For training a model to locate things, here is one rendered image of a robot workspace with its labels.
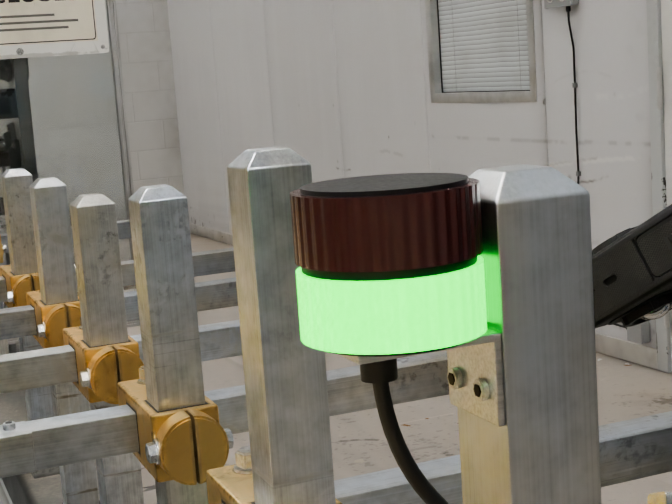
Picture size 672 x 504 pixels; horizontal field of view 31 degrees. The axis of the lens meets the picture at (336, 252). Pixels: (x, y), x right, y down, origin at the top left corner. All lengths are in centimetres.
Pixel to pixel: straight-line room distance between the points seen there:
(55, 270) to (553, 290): 101
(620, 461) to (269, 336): 27
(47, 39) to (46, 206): 157
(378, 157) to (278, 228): 584
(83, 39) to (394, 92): 349
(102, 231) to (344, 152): 575
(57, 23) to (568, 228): 256
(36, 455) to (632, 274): 56
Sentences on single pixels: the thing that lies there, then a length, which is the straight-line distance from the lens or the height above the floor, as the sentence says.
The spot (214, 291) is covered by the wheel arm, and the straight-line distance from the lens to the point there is 145.
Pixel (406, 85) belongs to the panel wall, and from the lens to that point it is 612.
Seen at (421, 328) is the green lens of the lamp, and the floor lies 113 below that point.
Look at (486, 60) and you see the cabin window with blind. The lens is 554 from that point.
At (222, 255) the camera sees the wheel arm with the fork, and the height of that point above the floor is 96.
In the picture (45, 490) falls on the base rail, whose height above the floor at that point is 70.
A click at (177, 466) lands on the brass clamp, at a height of 94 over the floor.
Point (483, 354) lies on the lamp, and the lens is 40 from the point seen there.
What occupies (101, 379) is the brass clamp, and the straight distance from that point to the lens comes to 110.
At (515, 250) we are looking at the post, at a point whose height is 114.
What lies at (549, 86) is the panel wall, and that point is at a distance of 508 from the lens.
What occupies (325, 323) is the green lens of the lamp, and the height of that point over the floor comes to 113.
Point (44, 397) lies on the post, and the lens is 164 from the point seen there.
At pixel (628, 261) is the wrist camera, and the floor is 113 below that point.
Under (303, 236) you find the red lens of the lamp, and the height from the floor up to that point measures 115.
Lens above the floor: 120
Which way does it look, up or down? 9 degrees down
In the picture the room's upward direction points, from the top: 4 degrees counter-clockwise
